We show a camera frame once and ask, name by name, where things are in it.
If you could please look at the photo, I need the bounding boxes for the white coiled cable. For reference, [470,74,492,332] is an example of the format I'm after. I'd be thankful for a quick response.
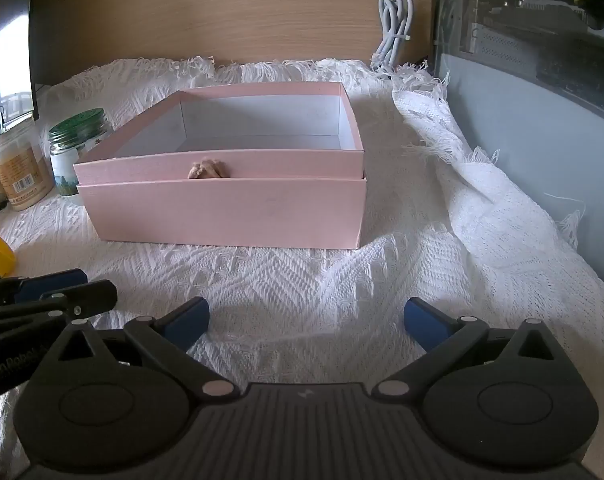
[371,0,413,73]

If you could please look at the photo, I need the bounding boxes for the beige labelled jar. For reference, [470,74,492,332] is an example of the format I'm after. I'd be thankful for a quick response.
[0,119,55,211]

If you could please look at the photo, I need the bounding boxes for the glass-sided computer case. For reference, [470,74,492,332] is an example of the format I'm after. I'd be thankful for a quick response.
[429,0,604,311]

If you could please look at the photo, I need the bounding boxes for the pink cardboard box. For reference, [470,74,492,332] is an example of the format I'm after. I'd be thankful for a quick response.
[73,81,365,181]

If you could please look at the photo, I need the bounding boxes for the white knitted blanket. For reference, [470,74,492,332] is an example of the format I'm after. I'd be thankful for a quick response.
[0,55,604,480]

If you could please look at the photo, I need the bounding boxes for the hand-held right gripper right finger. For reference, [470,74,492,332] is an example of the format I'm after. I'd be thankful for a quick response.
[372,297,560,401]

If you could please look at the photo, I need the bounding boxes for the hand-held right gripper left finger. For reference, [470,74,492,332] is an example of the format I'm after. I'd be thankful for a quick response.
[47,296,237,401]

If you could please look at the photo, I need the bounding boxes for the green-lidded glass jar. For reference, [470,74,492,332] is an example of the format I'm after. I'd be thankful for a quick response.
[48,107,114,198]

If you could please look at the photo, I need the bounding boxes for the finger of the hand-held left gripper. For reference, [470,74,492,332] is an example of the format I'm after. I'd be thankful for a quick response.
[0,268,89,306]
[0,280,119,330]

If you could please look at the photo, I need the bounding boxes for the wooden back panel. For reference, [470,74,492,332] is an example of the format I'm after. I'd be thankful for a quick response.
[32,0,435,68]

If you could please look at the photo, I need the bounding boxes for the beige ribbon knot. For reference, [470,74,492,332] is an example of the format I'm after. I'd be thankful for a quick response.
[188,157,231,180]

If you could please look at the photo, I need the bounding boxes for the dark monitor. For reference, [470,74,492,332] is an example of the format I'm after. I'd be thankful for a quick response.
[0,0,50,126]

